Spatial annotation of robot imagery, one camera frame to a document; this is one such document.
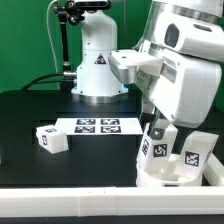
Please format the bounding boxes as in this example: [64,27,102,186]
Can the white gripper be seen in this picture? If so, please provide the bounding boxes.
[135,49,222,140]

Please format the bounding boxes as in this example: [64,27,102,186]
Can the white round stool seat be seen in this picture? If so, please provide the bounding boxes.
[136,165,202,187]

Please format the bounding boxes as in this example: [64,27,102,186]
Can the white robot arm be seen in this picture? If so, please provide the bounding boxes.
[75,0,224,128]

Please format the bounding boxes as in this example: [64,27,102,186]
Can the white marker sheet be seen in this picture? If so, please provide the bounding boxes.
[55,118,143,135]

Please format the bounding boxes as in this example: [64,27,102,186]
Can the white L-shaped wall fixture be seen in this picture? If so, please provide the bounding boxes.
[0,158,224,218]

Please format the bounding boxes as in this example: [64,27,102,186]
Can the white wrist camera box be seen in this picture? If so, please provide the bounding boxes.
[154,12,224,62]

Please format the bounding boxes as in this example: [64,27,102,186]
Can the black cables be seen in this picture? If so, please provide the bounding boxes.
[21,70,78,91]

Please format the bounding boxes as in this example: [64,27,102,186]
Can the white cable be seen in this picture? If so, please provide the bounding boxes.
[46,0,60,74]

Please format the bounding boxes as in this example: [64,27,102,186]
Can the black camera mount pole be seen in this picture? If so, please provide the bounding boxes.
[53,0,112,91]

